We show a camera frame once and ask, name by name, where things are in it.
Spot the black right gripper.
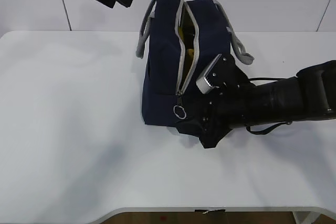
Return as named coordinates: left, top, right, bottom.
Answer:
left=175, top=55, right=256, bottom=148

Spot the yellow banana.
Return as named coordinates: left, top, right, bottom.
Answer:
left=177, top=26, right=197, bottom=78

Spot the navy blue lunch bag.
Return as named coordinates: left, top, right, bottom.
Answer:
left=136, top=0, right=254, bottom=127

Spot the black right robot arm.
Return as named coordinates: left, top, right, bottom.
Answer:
left=176, top=54, right=335, bottom=148

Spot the silver camera on right wrist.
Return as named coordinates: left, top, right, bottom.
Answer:
left=196, top=54, right=222, bottom=94

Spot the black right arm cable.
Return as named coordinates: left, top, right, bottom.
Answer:
left=245, top=77, right=292, bottom=134

